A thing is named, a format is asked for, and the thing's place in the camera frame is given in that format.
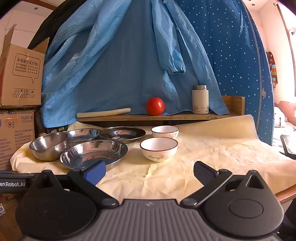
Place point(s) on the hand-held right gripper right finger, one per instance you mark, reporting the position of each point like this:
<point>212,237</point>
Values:
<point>204,172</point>

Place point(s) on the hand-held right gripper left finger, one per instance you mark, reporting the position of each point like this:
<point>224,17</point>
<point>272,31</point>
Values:
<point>96,172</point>

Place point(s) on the stainless steel plate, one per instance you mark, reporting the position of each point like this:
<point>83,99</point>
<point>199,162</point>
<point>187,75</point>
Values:
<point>122,134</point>
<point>85,134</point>
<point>92,153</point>

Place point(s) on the deep stainless steel bowl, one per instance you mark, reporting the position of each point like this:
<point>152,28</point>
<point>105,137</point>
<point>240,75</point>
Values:
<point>49,148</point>

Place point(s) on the white ceramic bowl red rim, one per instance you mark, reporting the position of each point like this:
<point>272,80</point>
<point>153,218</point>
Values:
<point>165,133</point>
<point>158,148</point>

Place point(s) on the cream table cloth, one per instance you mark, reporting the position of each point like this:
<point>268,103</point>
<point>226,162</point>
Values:
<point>219,150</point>

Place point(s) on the small cardboard box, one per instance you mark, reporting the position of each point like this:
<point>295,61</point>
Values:
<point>8,220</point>

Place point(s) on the printed cardboard box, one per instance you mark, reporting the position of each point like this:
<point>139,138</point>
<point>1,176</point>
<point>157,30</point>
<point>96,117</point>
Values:
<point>16,139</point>

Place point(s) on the black plastic crate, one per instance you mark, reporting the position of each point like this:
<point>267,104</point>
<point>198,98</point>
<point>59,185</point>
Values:
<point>62,128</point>

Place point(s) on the white rolled stick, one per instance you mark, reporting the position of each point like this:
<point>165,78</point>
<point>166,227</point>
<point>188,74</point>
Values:
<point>104,113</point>

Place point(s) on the wooden shelf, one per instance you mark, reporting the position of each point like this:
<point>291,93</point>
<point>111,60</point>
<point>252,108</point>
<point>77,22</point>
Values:
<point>161,117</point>

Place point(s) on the white thermos bottle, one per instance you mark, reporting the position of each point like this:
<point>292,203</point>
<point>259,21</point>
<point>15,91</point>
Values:
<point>200,100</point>

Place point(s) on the red tomato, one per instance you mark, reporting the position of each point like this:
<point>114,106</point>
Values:
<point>155,106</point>

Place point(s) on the open cardboard box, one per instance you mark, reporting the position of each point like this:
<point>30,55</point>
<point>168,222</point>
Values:
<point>20,69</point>

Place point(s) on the light blue coat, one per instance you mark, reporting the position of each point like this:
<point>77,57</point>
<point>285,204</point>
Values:
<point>129,58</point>

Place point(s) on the colourful striped cloth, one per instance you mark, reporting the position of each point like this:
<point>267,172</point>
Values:
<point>274,69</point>

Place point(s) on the blue polka dot fabric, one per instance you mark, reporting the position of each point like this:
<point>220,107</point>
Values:
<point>231,46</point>

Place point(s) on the black garment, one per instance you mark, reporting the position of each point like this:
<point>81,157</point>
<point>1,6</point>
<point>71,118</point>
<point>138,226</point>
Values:
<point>53,20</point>

